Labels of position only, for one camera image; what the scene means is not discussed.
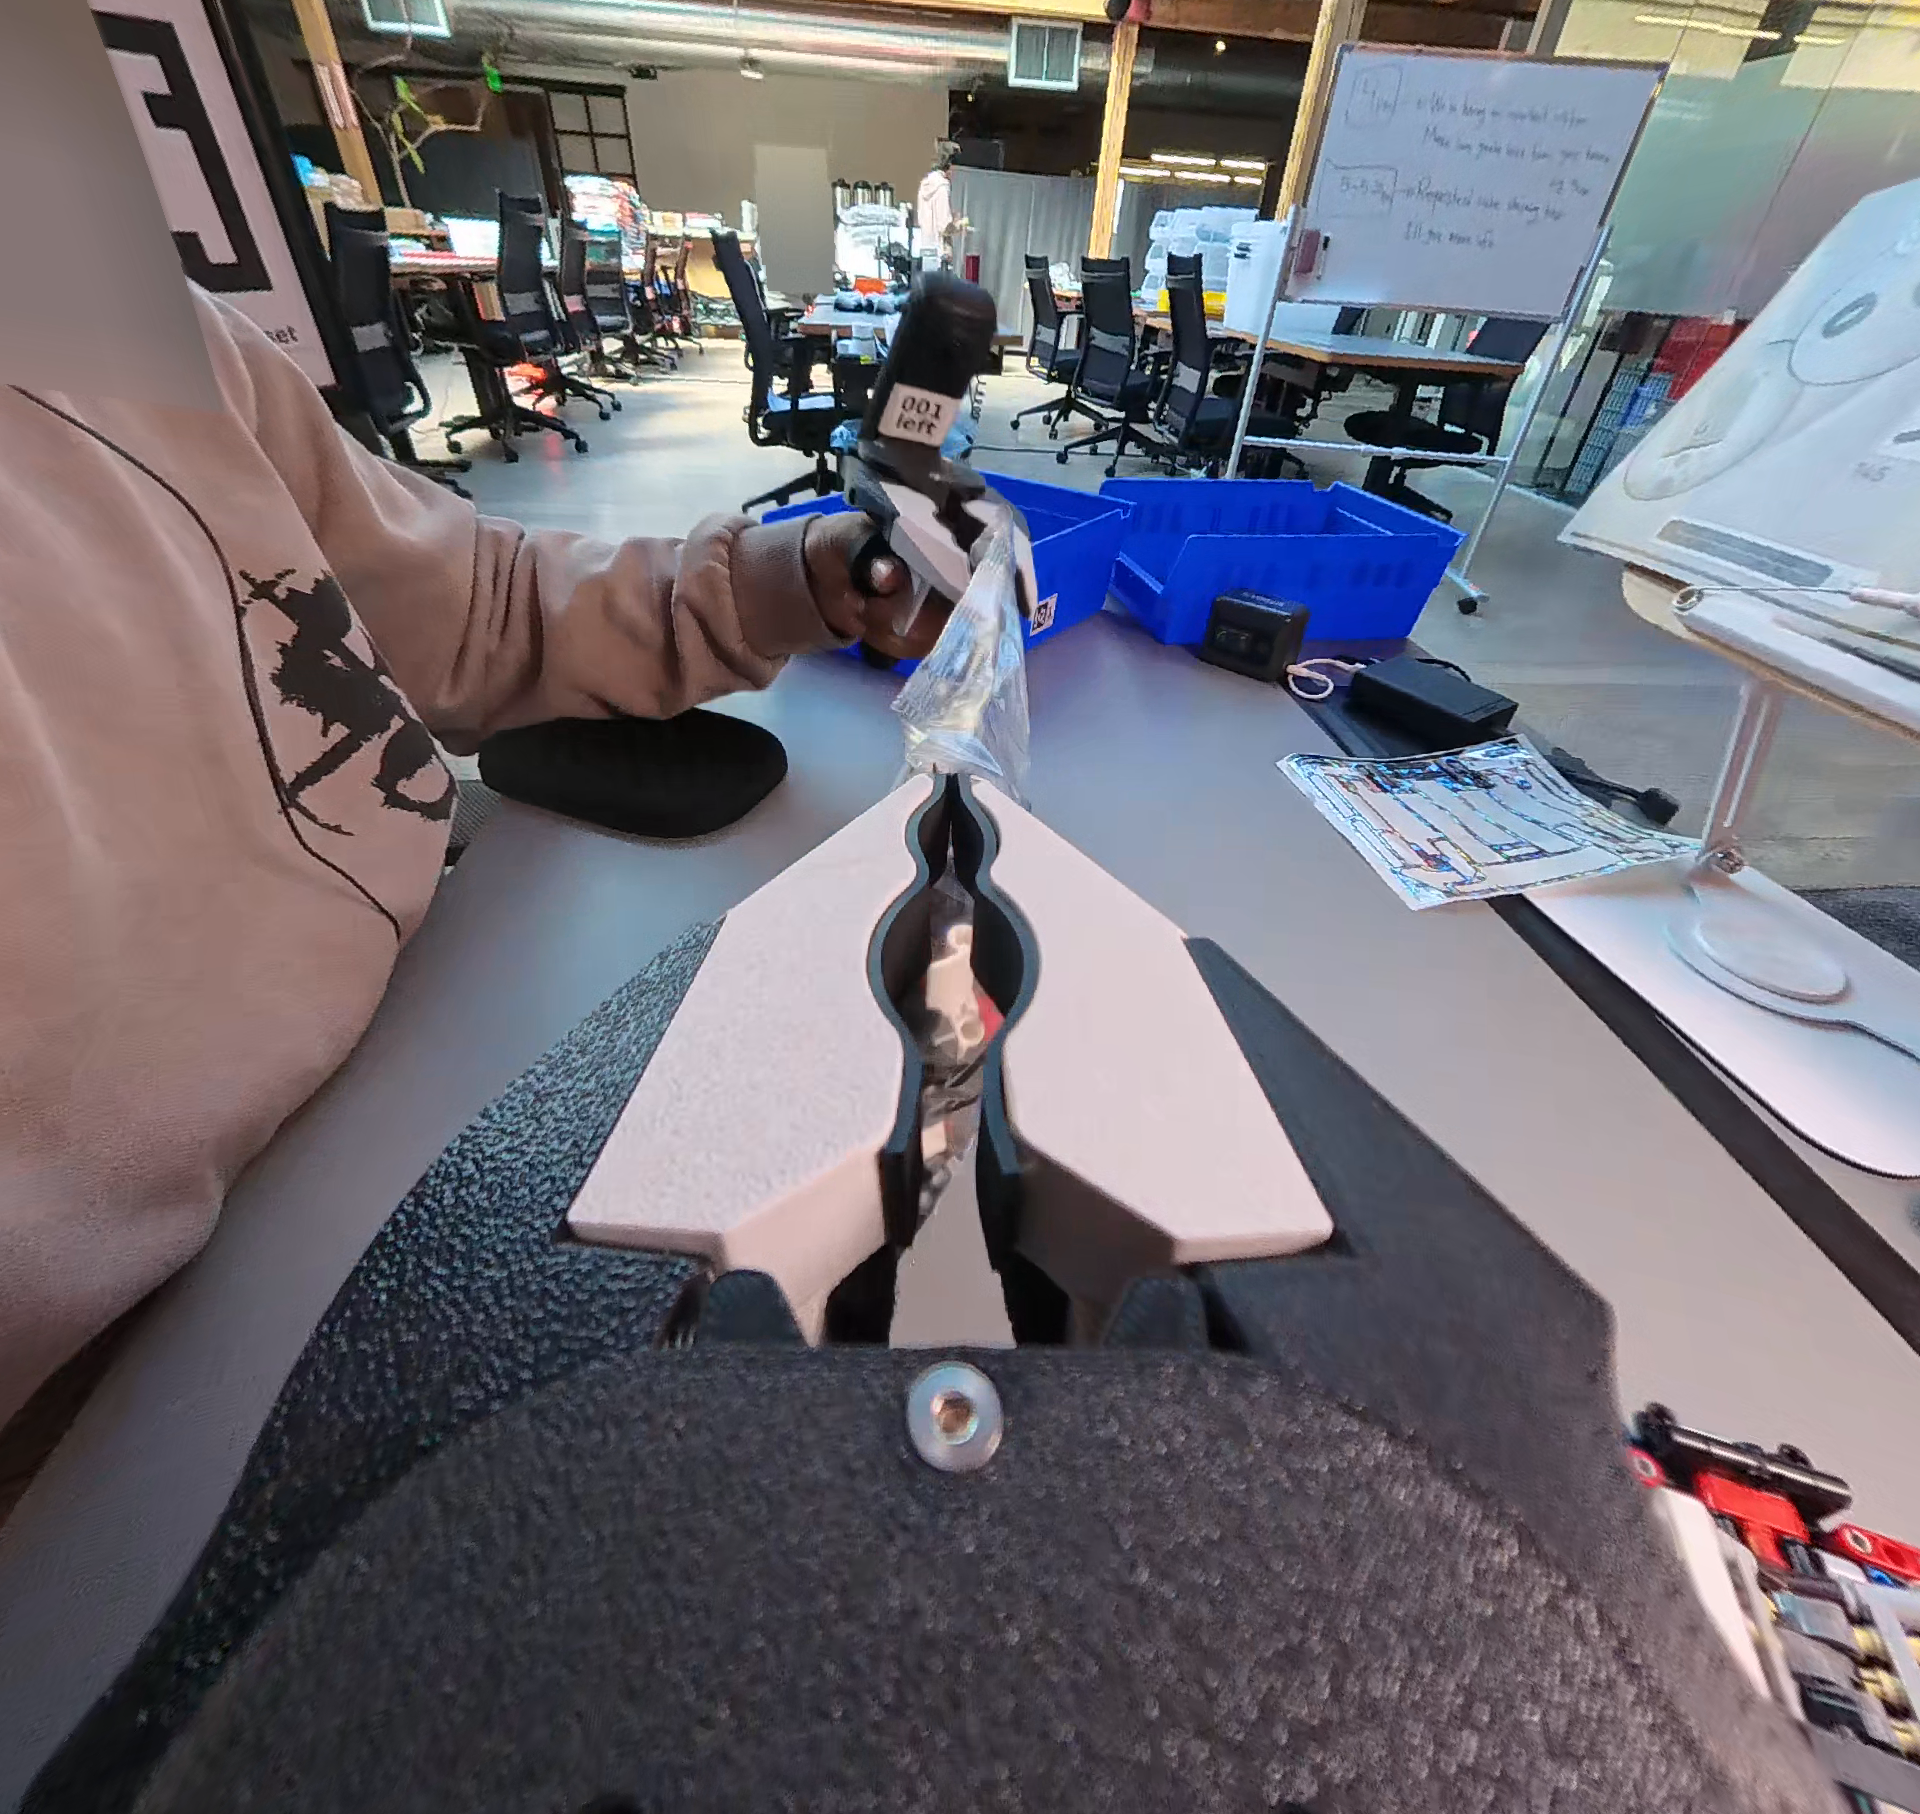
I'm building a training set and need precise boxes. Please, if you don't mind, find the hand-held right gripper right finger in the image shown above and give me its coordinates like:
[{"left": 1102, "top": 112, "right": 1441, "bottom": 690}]
[{"left": 958, "top": 772, "right": 1336, "bottom": 1343}]

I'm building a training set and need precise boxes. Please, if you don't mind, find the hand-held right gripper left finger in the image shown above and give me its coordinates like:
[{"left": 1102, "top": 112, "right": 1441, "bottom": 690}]
[{"left": 568, "top": 772, "right": 962, "bottom": 1343}]

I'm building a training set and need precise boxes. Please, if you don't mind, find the blue bin with tag label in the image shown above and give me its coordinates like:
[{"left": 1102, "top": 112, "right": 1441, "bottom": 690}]
[{"left": 762, "top": 472, "right": 1132, "bottom": 676}]

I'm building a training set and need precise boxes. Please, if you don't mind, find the large clear numbered parts bag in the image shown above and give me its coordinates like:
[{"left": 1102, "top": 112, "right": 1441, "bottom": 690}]
[{"left": 892, "top": 520, "right": 1039, "bottom": 1246}]

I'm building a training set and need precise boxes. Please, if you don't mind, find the partly built lego race car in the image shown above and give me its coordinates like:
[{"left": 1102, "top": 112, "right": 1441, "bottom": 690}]
[{"left": 1632, "top": 1399, "right": 1920, "bottom": 1814}]

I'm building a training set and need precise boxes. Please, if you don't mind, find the person's left forearm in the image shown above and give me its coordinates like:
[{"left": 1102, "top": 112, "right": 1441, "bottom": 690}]
[{"left": 299, "top": 494, "right": 840, "bottom": 739}]

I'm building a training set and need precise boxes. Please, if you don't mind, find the open lego instruction booklet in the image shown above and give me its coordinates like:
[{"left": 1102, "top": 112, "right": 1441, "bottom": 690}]
[{"left": 1559, "top": 182, "right": 1920, "bottom": 608}]

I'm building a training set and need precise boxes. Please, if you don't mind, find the person's left hand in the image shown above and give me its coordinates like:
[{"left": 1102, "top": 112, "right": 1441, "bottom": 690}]
[{"left": 803, "top": 509, "right": 962, "bottom": 664}]

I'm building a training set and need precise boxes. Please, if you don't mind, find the group of black office chairs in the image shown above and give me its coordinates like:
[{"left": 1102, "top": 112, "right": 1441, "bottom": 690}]
[{"left": 321, "top": 186, "right": 1546, "bottom": 511}]

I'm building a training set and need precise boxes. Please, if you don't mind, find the small black cube device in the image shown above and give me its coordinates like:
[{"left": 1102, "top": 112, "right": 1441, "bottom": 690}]
[{"left": 1198, "top": 591, "right": 1310, "bottom": 681}]

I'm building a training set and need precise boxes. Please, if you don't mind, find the black padded armrest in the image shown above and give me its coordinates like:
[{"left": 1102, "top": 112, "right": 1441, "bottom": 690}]
[{"left": 479, "top": 708, "right": 791, "bottom": 842}]

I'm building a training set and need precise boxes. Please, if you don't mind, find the holographic sticker sheet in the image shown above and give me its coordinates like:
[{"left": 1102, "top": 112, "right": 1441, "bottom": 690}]
[{"left": 1277, "top": 736, "right": 1697, "bottom": 913}]

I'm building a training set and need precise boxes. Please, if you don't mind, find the black power brick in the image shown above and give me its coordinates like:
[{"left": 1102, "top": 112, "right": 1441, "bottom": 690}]
[{"left": 1347, "top": 654, "right": 1520, "bottom": 742}]

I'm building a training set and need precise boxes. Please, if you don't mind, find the whiteboard on stand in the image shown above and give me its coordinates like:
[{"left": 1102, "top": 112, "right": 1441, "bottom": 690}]
[{"left": 1224, "top": 46, "right": 1671, "bottom": 615}]

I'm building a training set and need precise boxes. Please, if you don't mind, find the stack of blue crates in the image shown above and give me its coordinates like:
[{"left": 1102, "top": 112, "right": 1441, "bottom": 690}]
[{"left": 1559, "top": 316, "right": 1741, "bottom": 497}]

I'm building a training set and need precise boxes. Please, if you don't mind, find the person's beige sweatshirt torso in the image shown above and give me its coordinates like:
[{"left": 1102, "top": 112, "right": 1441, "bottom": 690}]
[{"left": 0, "top": 287, "right": 495, "bottom": 1426}]

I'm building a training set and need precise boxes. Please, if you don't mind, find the black white marker sign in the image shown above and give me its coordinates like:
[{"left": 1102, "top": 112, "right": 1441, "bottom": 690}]
[{"left": 57, "top": 0, "right": 339, "bottom": 392}]

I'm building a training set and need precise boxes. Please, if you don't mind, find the wooden post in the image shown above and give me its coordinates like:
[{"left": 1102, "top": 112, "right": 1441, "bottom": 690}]
[
  {"left": 1273, "top": 0, "right": 1397, "bottom": 219},
  {"left": 1087, "top": 14, "right": 1140, "bottom": 266}
]

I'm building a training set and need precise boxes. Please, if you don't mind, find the silver air duct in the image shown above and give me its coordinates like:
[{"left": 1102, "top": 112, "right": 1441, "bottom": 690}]
[{"left": 450, "top": 0, "right": 1111, "bottom": 73}]

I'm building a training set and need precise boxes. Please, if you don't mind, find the black power cable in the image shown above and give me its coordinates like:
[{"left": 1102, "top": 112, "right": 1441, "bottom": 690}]
[{"left": 1513, "top": 742, "right": 1682, "bottom": 826}]

